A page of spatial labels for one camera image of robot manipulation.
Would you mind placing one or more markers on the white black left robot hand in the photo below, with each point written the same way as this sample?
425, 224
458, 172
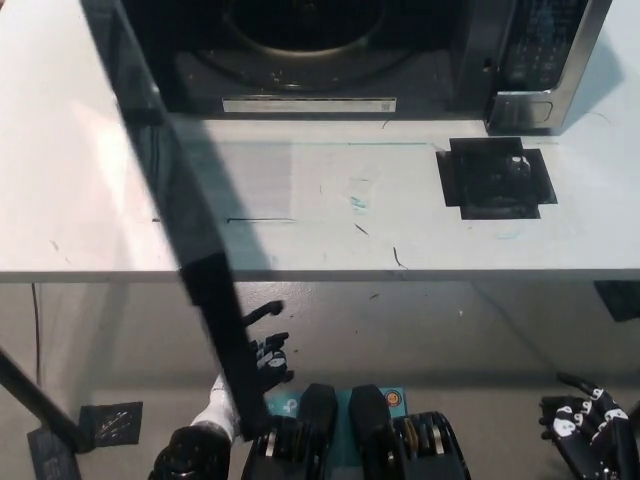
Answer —
270, 357

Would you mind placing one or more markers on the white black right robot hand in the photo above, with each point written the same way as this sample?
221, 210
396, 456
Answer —
582, 417

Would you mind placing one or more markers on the silver microwave label sticker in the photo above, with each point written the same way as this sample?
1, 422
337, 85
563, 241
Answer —
310, 105

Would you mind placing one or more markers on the round glass microwave turntable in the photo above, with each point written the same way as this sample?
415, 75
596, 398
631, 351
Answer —
310, 30

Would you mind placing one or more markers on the black floor mat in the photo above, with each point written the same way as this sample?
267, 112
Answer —
620, 300

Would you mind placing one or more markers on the black floor tape square scribbled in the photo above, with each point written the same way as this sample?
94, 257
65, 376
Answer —
111, 424

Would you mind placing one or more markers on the black slanted metal pole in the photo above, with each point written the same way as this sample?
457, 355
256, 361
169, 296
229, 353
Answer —
35, 395

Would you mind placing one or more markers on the black floor tape patch plain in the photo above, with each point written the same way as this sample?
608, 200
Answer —
50, 455

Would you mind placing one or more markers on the black taped square table patch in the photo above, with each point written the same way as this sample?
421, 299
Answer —
495, 180

